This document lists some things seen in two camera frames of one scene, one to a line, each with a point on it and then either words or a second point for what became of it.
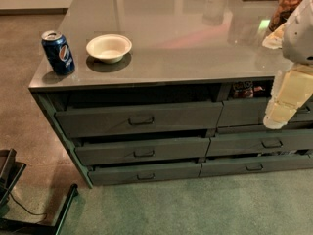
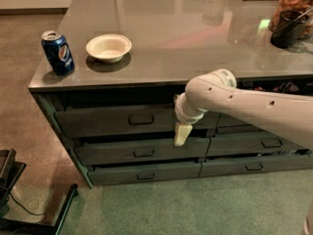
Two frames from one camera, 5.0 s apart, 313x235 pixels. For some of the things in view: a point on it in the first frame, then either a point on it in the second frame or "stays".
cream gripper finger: [278, 114] → [182, 131]
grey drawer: [242, 165] stays
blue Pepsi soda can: [59, 52] stays
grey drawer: [202, 116] stays
